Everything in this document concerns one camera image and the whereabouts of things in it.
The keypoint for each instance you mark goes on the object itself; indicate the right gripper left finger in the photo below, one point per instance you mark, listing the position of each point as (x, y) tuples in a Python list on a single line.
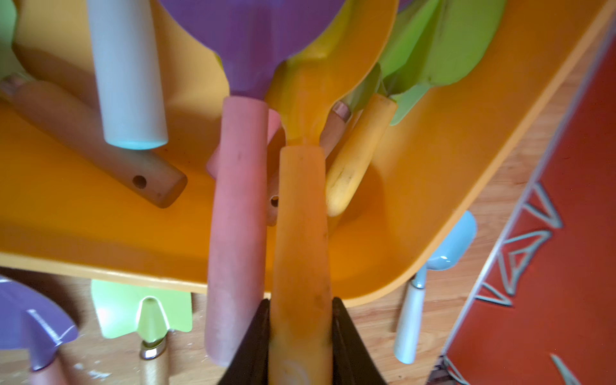
[(250, 363)]

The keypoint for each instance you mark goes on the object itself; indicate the green shovel yellow handle box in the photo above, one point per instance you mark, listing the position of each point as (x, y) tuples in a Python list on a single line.
[(432, 44)]

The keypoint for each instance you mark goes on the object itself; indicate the yellow square shovel yellow handle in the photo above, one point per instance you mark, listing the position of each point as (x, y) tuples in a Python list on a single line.
[(303, 91)]

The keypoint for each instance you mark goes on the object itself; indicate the light green shovel wooden handle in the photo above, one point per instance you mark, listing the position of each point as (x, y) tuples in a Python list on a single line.
[(152, 313)]

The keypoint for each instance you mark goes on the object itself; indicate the blue shovel in box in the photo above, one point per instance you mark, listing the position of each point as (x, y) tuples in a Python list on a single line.
[(127, 71)]

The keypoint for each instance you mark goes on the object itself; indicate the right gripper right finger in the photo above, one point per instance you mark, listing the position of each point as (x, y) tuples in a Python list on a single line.
[(352, 363)]

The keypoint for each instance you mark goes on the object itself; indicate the green shovel brown wooden handle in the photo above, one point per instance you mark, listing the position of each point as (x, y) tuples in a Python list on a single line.
[(78, 127)]

